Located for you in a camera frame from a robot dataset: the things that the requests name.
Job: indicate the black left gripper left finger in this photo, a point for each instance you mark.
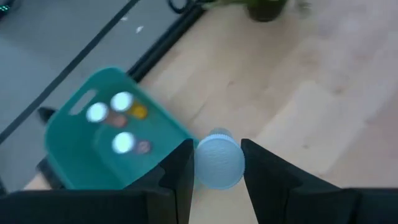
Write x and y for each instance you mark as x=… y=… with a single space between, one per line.
x=93 y=208

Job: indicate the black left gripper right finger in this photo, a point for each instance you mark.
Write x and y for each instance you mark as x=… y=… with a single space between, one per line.
x=311 y=205

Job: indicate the purple pill bottle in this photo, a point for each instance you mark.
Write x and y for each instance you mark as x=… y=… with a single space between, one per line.
x=123 y=143

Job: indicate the pink pill bottle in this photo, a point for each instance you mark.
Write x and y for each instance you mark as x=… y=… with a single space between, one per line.
x=97 y=112

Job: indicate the blue pill bottle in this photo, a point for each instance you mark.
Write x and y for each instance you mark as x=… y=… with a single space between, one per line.
x=219 y=161

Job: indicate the small amber pill bottle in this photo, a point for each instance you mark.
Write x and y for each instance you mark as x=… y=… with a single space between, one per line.
x=122 y=101

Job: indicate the teal plastic bin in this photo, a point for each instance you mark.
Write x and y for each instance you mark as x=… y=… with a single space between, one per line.
x=77 y=149

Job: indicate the artificial plant in black pot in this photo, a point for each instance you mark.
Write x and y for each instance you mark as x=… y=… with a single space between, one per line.
x=265 y=11

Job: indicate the black aluminium table frame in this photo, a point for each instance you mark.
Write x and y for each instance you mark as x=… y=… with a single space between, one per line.
x=161 y=46

